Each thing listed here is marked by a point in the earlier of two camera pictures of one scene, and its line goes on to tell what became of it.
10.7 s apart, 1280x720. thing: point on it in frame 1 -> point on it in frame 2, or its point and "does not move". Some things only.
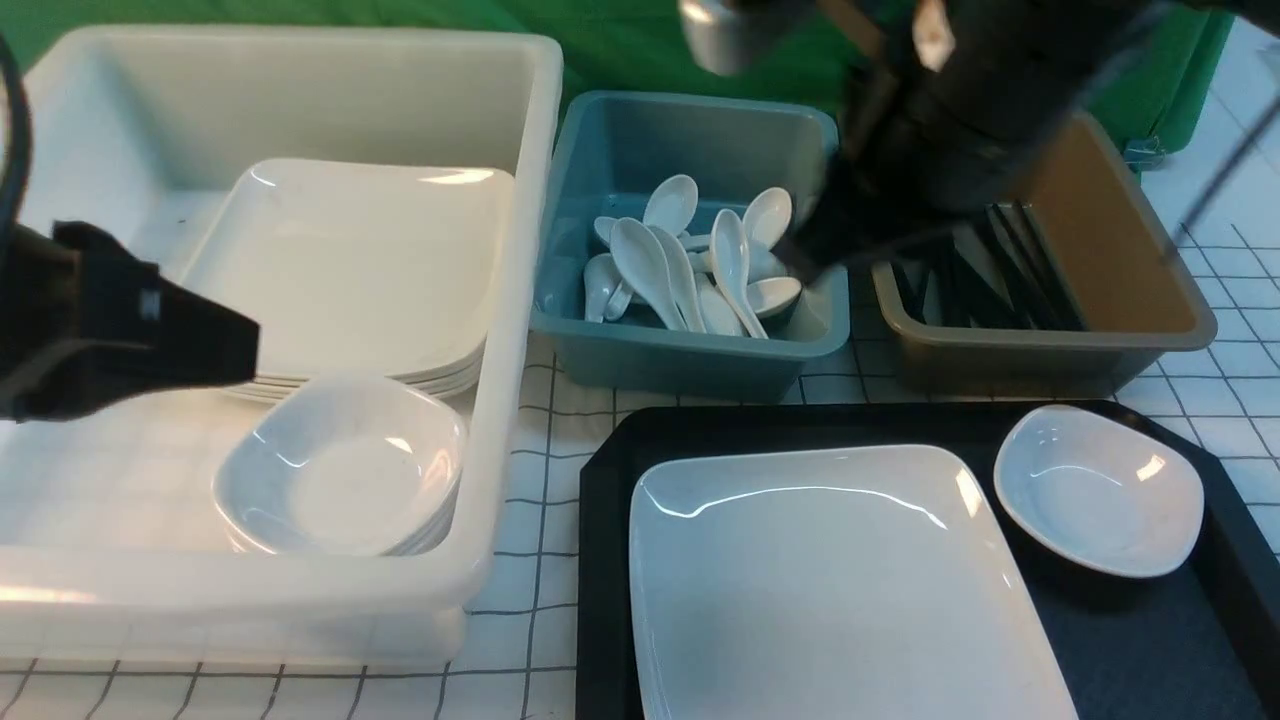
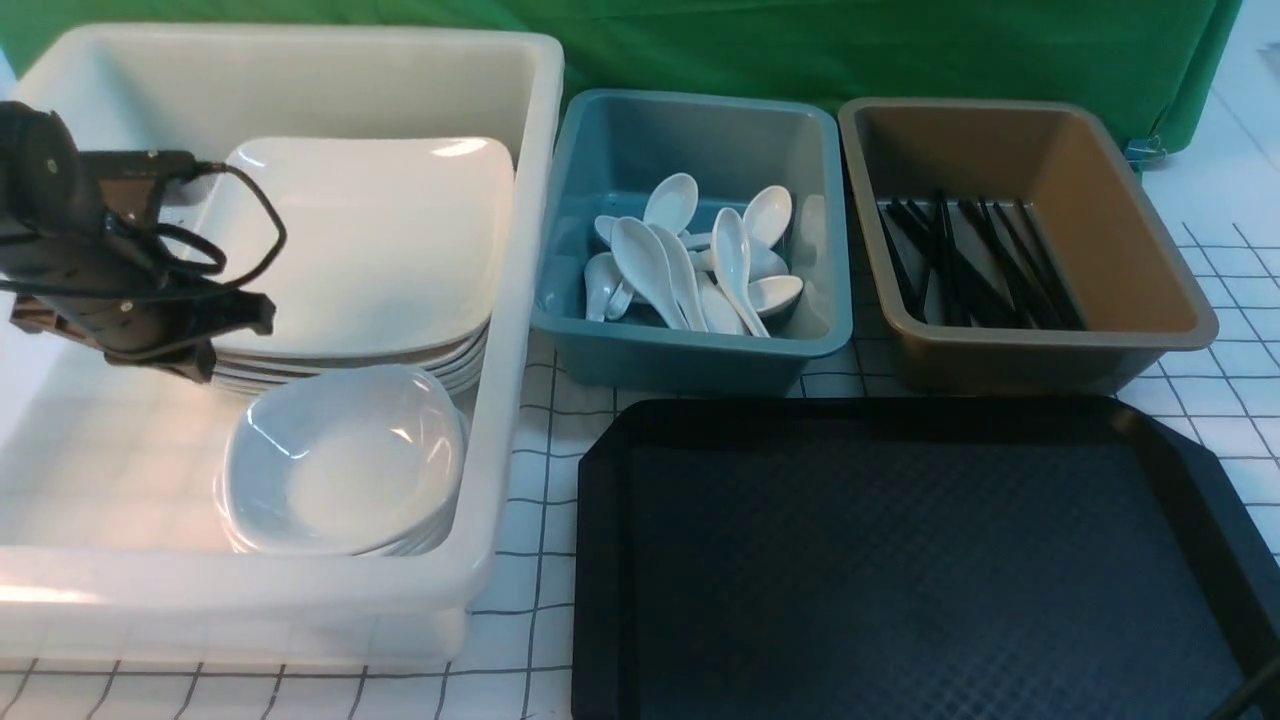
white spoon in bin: (638, 251) does not move
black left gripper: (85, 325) -> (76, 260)
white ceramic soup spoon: (729, 252) does not move
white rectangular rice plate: (832, 583) -> (358, 242)
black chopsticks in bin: (996, 272) does not move
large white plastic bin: (113, 552) does not move
